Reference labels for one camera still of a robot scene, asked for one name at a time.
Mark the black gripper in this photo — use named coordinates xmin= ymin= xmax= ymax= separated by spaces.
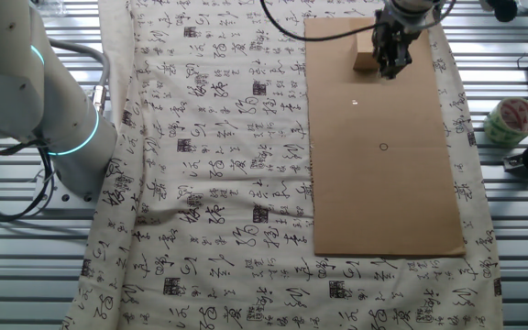
xmin=372 ymin=19 xmax=424 ymax=81

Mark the light wooden block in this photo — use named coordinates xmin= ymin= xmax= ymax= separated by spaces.
xmin=352 ymin=31 xmax=380 ymax=72

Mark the clear tape roll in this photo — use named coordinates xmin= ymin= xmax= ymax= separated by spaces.
xmin=482 ymin=96 xmax=528 ymax=149

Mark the brown cardboard sheet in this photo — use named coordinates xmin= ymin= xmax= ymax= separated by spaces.
xmin=303 ymin=16 xmax=468 ymax=258

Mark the cream calligraphy print cloth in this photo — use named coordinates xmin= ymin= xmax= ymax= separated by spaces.
xmin=60 ymin=0 xmax=504 ymax=330

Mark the clear plastic item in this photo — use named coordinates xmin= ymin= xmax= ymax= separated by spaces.
xmin=29 ymin=0 xmax=69 ymax=17

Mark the long black cable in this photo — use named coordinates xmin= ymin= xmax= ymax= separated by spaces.
xmin=259 ymin=0 xmax=380 ymax=43

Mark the round black camera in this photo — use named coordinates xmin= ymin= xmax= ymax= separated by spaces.
xmin=487 ymin=0 xmax=520 ymax=23

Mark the grey base hose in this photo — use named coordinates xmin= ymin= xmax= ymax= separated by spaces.
xmin=46 ymin=38 xmax=112 ymax=116

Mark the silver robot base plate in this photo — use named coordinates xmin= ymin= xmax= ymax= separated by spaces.
xmin=0 ymin=150 xmax=103 ymax=213

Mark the black base cable loop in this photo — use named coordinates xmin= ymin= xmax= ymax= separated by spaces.
xmin=0 ymin=132 xmax=59 ymax=224

